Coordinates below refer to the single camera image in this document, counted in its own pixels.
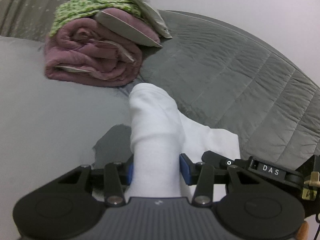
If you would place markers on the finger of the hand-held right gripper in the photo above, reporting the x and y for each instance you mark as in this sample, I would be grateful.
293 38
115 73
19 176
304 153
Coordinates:
215 157

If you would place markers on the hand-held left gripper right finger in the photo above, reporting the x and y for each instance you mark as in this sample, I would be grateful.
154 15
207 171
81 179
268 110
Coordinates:
185 170

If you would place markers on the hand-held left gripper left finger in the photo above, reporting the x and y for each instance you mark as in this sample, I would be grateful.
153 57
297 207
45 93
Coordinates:
130 172

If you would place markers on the white shirt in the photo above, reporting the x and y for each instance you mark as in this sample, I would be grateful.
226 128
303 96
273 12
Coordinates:
155 135

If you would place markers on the grey quilted blanket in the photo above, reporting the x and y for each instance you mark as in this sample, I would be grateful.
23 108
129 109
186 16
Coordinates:
237 80

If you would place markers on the grey bed sheet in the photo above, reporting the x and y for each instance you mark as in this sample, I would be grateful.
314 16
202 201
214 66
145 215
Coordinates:
50 120

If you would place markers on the pink folded quilt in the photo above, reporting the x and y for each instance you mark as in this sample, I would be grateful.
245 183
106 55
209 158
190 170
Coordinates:
95 52

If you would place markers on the green floral quilt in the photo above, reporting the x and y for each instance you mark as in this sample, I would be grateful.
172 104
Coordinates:
100 2

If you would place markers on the grey star print curtain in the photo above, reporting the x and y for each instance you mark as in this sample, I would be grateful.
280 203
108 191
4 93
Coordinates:
27 7

